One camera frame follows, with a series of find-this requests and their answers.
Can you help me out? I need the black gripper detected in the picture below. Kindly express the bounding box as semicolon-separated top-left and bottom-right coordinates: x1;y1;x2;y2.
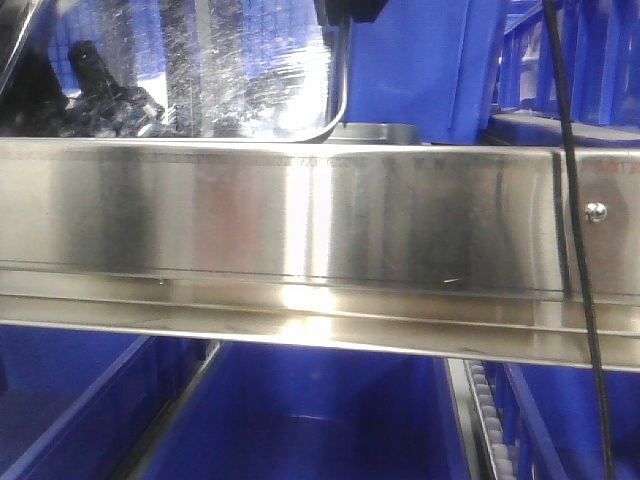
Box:
313;0;388;26

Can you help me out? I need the blue bin lower right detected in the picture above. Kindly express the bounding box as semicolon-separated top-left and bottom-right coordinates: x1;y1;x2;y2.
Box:
483;362;639;479

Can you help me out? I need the stainless steel shelf front rail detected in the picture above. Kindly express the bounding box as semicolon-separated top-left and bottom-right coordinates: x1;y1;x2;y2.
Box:
0;137;640;374

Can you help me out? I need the round-head screw on rail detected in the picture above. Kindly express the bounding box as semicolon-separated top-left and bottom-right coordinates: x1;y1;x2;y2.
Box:
584;201;608;224

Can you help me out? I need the grey plastic tray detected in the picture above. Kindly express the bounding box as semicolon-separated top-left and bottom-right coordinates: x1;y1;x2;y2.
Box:
326;122;421;146

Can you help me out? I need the blue ribbed crate right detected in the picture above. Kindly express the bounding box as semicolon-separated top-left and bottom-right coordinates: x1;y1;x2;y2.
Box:
496;1;639;131

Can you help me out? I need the roller track lower shelf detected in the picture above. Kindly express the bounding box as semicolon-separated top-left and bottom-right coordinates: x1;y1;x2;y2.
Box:
446;359;516;479

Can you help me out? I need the blue bin lower left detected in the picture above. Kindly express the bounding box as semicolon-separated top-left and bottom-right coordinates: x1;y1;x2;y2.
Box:
1;326;209;479

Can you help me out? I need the blue bin lower centre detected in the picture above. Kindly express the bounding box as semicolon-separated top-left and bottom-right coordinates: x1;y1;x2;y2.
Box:
142;343;469;479

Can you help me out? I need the silver metal tray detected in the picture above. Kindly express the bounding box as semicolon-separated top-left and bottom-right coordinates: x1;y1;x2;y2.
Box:
1;1;350;142

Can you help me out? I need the black cable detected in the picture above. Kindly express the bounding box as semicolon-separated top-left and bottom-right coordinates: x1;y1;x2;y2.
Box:
542;0;617;480

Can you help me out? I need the large blue plastic bin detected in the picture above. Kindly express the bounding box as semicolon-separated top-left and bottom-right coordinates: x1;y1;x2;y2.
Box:
343;0;509;145

